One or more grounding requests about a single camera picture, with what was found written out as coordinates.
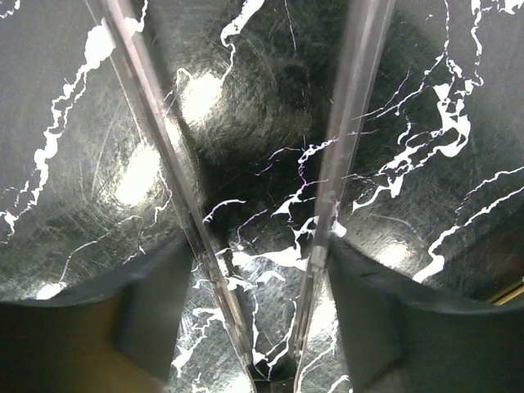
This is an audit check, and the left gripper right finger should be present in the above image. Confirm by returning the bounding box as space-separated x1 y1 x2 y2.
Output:
292 1 395 391

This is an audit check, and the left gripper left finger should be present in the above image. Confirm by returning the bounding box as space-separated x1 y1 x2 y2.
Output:
86 1 252 381

